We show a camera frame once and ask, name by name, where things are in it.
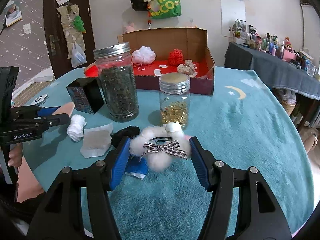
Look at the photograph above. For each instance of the white round-button device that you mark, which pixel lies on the white round-button device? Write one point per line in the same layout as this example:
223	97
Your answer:
40	99

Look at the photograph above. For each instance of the person's left hand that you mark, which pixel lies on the person's left hand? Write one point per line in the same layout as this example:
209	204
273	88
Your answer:
16	156

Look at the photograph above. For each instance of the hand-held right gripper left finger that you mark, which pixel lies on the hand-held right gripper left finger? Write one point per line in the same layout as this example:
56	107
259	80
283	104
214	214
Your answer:
120	162

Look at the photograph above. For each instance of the pink bunny plush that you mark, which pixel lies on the pink bunny plush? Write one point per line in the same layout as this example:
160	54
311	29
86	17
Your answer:
130	27

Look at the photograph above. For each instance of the green plush toy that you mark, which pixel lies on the green plush toy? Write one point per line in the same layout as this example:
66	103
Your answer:
78	23

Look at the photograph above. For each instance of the white mesh bath pouf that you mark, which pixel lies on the white mesh bath pouf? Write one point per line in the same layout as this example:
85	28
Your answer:
144	55

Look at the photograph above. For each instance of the orange knitted ball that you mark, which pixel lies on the orange knitted ball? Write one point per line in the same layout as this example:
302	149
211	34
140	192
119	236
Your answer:
175	57

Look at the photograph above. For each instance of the beige scrunchie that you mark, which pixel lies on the beige scrunchie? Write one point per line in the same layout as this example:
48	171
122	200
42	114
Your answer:
186	67

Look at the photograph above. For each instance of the white non-woven sachet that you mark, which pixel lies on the white non-woven sachet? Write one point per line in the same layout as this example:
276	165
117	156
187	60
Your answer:
96	140

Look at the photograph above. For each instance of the person's left leg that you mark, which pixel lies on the person's left leg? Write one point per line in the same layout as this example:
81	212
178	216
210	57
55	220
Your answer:
28	182

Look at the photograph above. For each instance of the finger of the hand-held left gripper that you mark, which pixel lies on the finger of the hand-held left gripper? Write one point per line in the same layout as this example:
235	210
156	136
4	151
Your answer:
48	111
55	122

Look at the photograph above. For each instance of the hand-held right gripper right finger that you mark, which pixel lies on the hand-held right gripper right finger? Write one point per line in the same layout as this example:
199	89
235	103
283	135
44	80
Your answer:
200	165

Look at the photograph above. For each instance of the white wardrobe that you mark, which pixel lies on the white wardrobe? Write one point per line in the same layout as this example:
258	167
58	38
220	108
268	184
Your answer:
311	30

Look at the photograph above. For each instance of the side table with cosmetics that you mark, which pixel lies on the side table with cosmetics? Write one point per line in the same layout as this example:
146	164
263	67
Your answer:
270	43

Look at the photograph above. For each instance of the white cloth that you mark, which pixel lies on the white cloth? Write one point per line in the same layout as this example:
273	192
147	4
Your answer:
76	127

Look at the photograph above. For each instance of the dark brown door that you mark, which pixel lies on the dark brown door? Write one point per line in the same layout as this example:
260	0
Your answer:
52	22

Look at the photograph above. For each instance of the black scrunchie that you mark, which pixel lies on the black scrunchie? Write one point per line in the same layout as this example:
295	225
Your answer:
125	132

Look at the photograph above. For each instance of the glass jar of gold capsules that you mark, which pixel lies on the glass jar of gold capsules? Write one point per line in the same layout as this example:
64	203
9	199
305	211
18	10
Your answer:
175	100

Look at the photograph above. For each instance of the colourful printed tin box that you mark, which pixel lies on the colourful printed tin box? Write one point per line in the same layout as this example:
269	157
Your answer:
80	97

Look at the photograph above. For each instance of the white fluffy bow hair clip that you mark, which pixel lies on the white fluffy bow hair clip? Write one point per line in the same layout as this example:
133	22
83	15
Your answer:
160	158

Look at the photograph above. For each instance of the glass jar of tea leaves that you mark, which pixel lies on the glass jar of tea leaves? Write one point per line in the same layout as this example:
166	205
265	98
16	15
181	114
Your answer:
118	90

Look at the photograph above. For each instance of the wall mirror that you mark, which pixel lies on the wall mirror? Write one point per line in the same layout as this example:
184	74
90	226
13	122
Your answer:
232	10

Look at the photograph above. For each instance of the desk with blue cloth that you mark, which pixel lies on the desk with blue cloth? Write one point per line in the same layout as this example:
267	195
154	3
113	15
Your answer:
270	67

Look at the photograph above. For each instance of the beige hanging wall organizer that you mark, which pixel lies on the beige hanging wall organizer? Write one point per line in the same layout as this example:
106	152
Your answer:
68	37

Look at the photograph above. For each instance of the clear plastic bag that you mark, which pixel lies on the clear plastic bag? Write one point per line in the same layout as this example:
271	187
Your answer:
78	56

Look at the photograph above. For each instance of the cardboard box with red lining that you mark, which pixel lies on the cardboard box with red lining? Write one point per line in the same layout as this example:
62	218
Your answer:
175	40

